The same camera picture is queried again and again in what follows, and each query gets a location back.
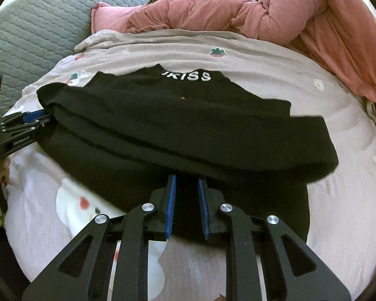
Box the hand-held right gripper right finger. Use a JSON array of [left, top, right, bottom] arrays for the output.
[[197, 178, 352, 301]]

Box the person's left hand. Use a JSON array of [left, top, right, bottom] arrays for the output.
[[0, 157, 11, 189]]

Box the pink quilt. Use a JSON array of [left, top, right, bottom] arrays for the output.
[[91, 0, 376, 129]]

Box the grey quilted mattress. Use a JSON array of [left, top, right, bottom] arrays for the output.
[[0, 0, 159, 109]]

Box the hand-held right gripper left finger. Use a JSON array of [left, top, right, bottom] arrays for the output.
[[21, 175, 176, 301]]

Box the printed pale pink blanket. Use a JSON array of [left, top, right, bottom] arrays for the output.
[[0, 30, 376, 301]]

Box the black sweater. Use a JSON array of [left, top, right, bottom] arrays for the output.
[[37, 63, 339, 246]]

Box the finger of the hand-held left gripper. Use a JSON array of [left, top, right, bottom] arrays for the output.
[[1, 120, 51, 133], [1, 110, 49, 123]]

